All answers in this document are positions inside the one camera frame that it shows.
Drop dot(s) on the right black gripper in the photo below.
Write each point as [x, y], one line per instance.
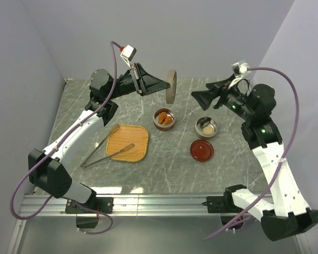
[205, 98]

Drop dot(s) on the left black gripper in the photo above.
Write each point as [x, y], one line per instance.
[145, 83]

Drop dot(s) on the brown round lid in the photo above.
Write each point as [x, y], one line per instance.
[171, 91]

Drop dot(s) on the fried chicken drumstick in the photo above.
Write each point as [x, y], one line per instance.
[161, 117]
[168, 120]

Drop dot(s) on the sushi piece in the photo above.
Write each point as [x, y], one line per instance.
[205, 122]

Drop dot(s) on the red-sided metal tin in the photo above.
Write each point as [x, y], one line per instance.
[161, 126]

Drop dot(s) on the white steamed bun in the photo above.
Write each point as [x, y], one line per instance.
[209, 130]

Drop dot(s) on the red round lid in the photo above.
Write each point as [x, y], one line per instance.
[201, 150]

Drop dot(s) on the metal tongs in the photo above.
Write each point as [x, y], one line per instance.
[114, 130]

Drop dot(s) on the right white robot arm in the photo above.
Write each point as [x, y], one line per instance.
[289, 214]

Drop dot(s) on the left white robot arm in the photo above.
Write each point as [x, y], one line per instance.
[47, 168]

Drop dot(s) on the brown-sided metal tin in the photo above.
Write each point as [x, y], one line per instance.
[198, 129]

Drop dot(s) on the woven bamboo tray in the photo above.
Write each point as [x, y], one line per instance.
[129, 134]

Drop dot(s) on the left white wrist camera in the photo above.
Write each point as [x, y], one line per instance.
[127, 54]

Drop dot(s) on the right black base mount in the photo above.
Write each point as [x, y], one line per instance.
[219, 204]

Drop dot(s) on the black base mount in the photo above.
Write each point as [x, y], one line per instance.
[88, 214]
[219, 204]

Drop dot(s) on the aluminium frame rail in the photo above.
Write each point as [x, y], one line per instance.
[171, 223]

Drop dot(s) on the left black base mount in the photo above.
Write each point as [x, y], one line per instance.
[88, 214]

